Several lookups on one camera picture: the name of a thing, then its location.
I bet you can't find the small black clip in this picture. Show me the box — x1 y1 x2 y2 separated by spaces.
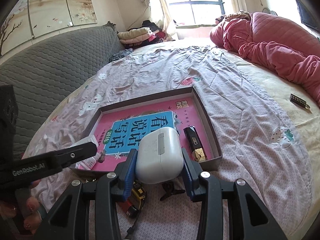
160 181 185 201

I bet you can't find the black yellow wristwatch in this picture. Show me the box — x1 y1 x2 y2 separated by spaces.
125 181 148 239

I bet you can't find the white earbuds case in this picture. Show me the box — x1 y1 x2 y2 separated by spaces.
136 127 184 185

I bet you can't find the white pill bottle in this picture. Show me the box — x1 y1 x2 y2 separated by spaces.
71 135 102 171

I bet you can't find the red lighter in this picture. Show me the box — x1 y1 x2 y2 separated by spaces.
118 199 138 218

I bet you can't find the left hand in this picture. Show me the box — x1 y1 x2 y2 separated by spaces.
1 180 42 239

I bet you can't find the black and gold lighter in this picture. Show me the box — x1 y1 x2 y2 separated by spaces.
183 126 207 163

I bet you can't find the grey cardboard tray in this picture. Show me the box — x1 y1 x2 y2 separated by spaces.
69 86 223 178

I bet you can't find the grey quilted headboard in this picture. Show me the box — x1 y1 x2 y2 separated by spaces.
1 22 123 160

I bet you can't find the pink Chinese workbook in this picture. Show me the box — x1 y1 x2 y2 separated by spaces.
75 96 216 172

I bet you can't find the pink patterned bed sheet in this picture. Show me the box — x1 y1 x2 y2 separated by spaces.
24 46 319 239

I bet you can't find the folded clothes pile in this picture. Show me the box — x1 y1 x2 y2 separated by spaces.
117 20 177 50

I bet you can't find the pink quilted duvet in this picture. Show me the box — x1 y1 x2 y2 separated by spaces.
210 10 319 102

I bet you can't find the window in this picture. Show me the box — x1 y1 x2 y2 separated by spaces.
166 0 225 26

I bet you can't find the floral wall painting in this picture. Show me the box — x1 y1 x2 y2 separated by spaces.
1 0 97 56

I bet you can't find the wall television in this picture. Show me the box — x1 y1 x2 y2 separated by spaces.
296 0 319 33

